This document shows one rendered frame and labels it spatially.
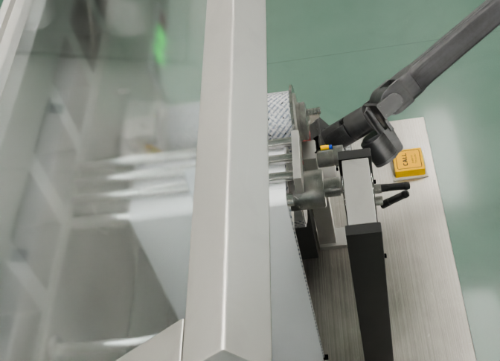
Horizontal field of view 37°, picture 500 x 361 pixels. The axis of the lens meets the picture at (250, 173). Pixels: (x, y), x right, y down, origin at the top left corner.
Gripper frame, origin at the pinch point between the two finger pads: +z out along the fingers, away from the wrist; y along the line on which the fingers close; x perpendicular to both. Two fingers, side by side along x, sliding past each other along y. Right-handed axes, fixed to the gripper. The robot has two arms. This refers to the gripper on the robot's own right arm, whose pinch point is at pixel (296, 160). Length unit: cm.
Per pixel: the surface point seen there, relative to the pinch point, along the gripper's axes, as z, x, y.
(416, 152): -15.7, -26.9, 11.7
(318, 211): -0.6, -5.6, -11.3
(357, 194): -29, 25, -42
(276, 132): -9.5, 18.6, -11.5
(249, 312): -52, 75, -94
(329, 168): -9.3, 1.6, -9.2
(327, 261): 5.9, -16.9, -15.2
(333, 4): 43, -98, 203
